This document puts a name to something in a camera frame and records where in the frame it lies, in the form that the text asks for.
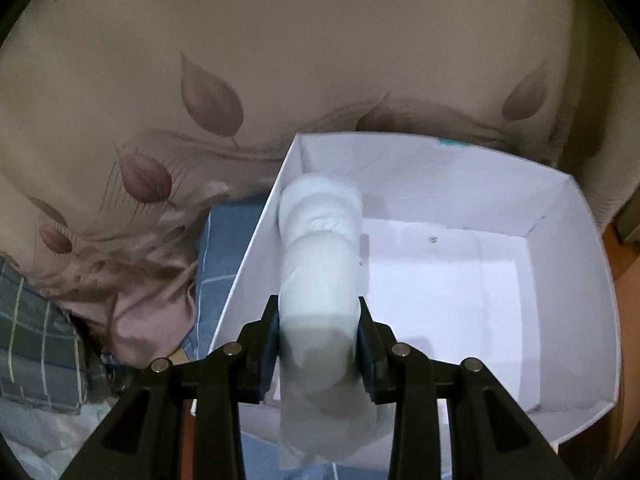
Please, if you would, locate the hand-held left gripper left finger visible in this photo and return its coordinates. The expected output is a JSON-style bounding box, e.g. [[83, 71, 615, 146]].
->
[[57, 294, 281, 480]]

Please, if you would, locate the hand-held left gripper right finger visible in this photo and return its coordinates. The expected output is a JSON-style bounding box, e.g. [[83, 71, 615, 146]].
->
[[357, 296, 563, 480]]

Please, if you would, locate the fluffy white underwear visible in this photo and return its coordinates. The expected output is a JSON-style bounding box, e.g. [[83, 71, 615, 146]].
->
[[277, 172, 388, 471]]

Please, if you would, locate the white cardboard box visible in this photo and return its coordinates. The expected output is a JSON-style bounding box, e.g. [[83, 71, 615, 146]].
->
[[191, 131, 622, 446]]

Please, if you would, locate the blue checked cloth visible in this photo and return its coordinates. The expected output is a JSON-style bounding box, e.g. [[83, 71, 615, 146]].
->
[[182, 195, 401, 480]]

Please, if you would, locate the grey plaid cloth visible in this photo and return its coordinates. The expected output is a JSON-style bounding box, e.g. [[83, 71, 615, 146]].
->
[[0, 252, 108, 416]]

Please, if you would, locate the white plastic bag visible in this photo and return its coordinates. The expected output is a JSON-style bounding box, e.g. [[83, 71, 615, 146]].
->
[[0, 400, 121, 480]]

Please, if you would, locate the beige leaf-print blanket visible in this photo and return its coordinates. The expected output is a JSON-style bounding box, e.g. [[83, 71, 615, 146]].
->
[[0, 0, 611, 366]]

